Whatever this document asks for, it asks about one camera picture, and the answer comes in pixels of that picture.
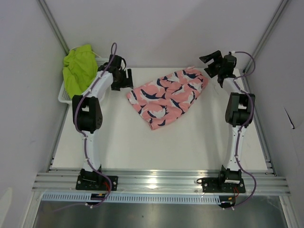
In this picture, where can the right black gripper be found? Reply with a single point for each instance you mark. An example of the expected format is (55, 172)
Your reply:
(217, 54)

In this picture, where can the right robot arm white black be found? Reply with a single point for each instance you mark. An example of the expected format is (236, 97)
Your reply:
(239, 111)

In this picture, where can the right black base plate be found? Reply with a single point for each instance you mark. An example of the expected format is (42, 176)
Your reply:
(215, 185)

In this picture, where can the pink shark print shorts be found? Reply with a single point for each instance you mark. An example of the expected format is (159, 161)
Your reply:
(164, 100)

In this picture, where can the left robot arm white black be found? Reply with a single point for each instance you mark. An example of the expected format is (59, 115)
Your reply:
(87, 113)

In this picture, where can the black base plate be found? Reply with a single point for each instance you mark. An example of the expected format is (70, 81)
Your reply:
(215, 185)
(90, 180)

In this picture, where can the white plastic basket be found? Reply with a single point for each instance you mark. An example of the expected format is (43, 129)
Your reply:
(63, 96)

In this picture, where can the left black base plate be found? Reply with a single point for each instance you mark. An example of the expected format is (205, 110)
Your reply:
(90, 180)

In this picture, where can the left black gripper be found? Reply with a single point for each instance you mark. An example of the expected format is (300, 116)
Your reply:
(127, 82)

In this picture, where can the white slotted cable duct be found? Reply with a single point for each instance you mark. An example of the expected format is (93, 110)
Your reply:
(133, 198)

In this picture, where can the lime green shorts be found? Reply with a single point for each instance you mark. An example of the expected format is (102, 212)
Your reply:
(79, 69)

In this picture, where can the left aluminium frame post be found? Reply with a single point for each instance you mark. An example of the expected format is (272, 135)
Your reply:
(53, 25)

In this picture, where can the aluminium frame post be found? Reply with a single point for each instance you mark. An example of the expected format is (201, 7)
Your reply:
(53, 25)
(280, 10)

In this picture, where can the aluminium mounting rail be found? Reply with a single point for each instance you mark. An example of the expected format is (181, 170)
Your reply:
(160, 182)

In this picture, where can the right aluminium frame post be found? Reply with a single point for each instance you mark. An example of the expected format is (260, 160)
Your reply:
(280, 10)

